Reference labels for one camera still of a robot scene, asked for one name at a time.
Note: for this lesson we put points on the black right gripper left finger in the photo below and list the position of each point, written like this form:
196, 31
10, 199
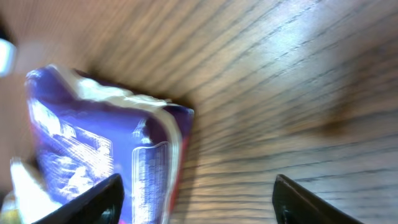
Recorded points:
100, 204

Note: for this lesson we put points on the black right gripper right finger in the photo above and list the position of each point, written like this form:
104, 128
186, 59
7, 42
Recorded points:
294, 204

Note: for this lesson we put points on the purple pad package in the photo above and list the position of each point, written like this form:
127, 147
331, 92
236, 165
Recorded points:
85, 131

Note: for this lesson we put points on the teal wet wipes pack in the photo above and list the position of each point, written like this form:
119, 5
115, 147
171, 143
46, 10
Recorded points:
29, 200

